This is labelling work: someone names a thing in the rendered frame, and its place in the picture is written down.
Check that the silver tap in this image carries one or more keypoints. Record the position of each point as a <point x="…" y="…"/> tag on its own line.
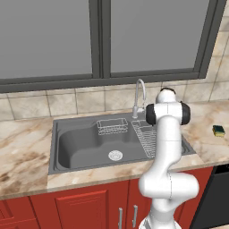
<point x="138" y="98"/>

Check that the red drawer front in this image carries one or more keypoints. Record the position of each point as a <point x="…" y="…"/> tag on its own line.
<point x="15" y="213"/>

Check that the black dishwasher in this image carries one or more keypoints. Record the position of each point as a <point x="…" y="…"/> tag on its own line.
<point x="212" y="199"/>

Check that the yellow and green sponge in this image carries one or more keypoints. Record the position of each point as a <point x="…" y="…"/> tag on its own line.
<point x="219" y="131"/>

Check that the dark grey window frame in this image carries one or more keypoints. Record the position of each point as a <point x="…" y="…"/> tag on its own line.
<point x="100" y="44"/>

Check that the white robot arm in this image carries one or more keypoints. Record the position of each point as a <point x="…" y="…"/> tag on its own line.
<point x="167" y="155"/>

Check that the red cupboard door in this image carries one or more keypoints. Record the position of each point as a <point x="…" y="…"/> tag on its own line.
<point x="80" y="205"/>
<point x="140" y="205"/>

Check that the dark grey sink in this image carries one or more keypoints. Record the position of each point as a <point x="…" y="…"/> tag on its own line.
<point x="89" y="143"/>

